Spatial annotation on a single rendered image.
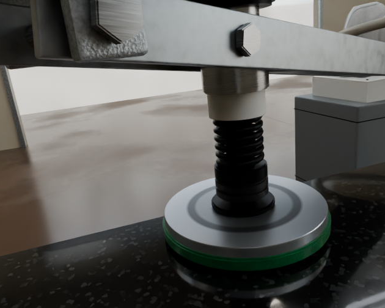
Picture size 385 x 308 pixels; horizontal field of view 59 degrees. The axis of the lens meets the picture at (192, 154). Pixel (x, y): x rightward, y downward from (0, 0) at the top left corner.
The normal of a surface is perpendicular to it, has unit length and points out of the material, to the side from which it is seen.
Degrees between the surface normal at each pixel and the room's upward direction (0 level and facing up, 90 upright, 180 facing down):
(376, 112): 90
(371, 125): 90
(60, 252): 0
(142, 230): 0
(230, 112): 90
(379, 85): 90
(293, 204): 0
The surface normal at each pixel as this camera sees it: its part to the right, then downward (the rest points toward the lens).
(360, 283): -0.11, -0.95
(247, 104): 0.23, 0.27
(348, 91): -0.95, 0.18
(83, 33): 0.66, 0.16
